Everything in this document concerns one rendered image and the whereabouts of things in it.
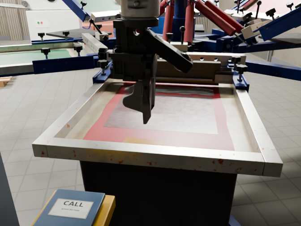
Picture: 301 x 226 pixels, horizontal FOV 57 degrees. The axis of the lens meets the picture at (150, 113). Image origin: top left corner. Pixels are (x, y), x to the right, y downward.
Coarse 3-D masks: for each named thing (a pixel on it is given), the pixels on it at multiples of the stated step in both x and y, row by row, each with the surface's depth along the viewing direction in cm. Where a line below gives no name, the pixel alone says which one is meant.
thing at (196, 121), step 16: (176, 96) 106; (192, 96) 106; (208, 96) 106; (176, 112) 93; (192, 112) 93; (208, 112) 93; (224, 112) 93; (160, 128) 82; (176, 128) 82; (192, 128) 82; (208, 128) 82; (224, 128) 82; (176, 144) 74; (192, 144) 74; (208, 144) 74; (224, 144) 74
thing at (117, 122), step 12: (132, 84) 119; (156, 84) 119; (168, 84) 119; (120, 96) 106; (156, 96) 106; (108, 108) 96; (120, 108) 96; (156, 108) 96; (108, 120) 87; (120, 120) 87; (132, 120) 87; (156, 120) 87; (96, 132) 80; (108, 132) 80; (120, 132) 80; (132, 132) 80; (144, 132) 80; (156, 132) 80
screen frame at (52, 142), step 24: (96, 96) 102; (240, 96) 96; (72, 120) 81; (48, 144) 67; (72, 144) 67; (96, 144) 67; (120, 144) 67; (144, 144) 67; (264, 144) 67; (192, 168) 64; (216, 168) 63; (240, 168) 62; (264, 168) 61
